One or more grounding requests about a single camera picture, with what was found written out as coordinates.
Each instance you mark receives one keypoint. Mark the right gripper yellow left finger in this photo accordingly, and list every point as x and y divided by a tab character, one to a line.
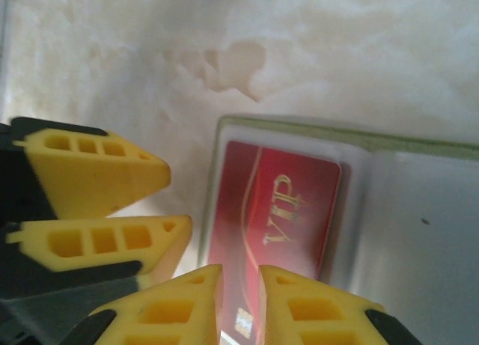
202	315

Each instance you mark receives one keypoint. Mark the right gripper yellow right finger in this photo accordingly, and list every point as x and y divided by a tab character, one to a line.
277	315

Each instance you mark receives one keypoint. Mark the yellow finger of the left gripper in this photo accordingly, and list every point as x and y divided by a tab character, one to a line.
161	244
97	176

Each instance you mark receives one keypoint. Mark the clear card holder case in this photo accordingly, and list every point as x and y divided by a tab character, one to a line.
404	225

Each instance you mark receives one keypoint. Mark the red VIP credit card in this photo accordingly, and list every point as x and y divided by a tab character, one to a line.
299	225

